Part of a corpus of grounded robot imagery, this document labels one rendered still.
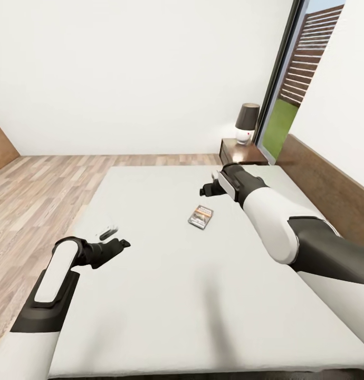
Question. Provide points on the hardback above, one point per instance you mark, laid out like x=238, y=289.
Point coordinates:
x=201, y=216

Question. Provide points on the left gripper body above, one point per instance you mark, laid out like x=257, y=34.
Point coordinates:
x=108, y=251

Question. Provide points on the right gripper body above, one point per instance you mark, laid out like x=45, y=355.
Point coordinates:
x=211, y=189

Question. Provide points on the bed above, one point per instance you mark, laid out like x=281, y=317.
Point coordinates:
x=185, y=303

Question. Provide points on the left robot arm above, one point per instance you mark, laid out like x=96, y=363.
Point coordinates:
x=28, y=349

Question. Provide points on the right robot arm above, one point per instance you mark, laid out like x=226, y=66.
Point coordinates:
x=330, y=265

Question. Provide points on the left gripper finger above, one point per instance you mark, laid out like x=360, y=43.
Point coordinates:
x=124, y=243

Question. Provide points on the fixed window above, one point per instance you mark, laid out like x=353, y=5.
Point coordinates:
x=307, y=33

